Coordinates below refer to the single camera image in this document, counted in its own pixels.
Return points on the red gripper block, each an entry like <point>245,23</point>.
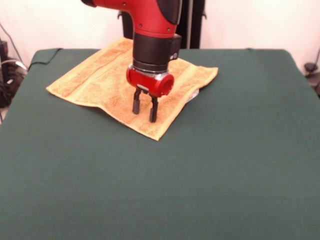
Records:
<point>147,81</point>

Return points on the tan terry towel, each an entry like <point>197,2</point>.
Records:
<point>105,82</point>

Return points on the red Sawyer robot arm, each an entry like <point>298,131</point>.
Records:
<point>152,45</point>

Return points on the dark green table cloth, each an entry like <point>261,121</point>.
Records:
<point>150,187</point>

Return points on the small black device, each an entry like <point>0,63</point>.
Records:
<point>310,67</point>

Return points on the black floor equipment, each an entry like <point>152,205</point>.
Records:
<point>318,87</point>

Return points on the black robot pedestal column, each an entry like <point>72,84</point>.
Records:
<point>195,25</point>

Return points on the black wall adapter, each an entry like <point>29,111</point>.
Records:
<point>3,47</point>

